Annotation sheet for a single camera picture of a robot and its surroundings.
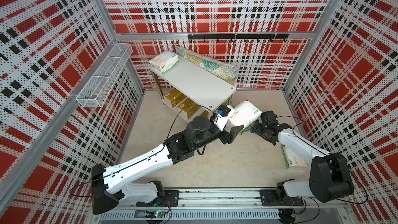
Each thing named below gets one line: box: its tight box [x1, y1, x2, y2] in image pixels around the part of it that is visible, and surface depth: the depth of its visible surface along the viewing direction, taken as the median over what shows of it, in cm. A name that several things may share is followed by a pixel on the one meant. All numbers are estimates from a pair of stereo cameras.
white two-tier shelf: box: [149, 54, 237, 124], surface depth 78 cm
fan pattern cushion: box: [175, 46, 239, 85], surface depth 86 cm
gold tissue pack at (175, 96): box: [164, 88, 188, 108], surface depth 101 cm
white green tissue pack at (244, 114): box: [226, 100, 263, 130], surface depth 61 cm
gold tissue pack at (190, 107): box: [177, 97, 202, 120], surface depth 95 cm
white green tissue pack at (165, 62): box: [149, 51, 180, 74], surface depth 83 cm
